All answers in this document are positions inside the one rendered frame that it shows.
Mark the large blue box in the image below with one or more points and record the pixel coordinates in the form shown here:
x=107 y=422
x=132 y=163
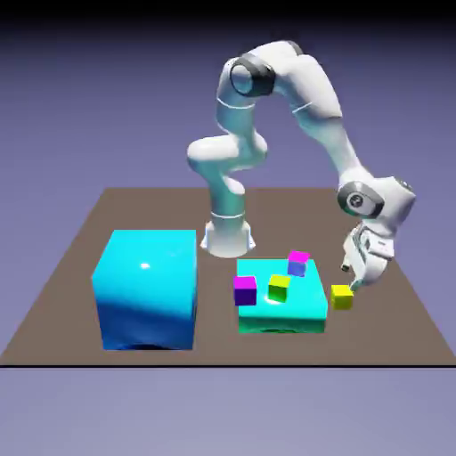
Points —
x=146 y=285

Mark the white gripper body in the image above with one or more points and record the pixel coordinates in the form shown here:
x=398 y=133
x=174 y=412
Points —
x=363 y=262

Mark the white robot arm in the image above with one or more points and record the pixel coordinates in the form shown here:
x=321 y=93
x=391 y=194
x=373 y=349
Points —
x=235 y=117

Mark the large cyan flat box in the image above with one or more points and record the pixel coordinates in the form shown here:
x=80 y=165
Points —
x=285 y=310

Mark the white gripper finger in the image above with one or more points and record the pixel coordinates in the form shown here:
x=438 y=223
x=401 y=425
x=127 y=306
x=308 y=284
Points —
x=345 y=266
x=356 y=284

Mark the small magenta cube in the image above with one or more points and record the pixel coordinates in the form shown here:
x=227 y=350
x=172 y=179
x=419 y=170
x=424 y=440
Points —
x=245 y=290
x=298 y=263

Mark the small yellow cube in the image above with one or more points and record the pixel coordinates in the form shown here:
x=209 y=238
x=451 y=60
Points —
x=279 y=288
x=342 y=296

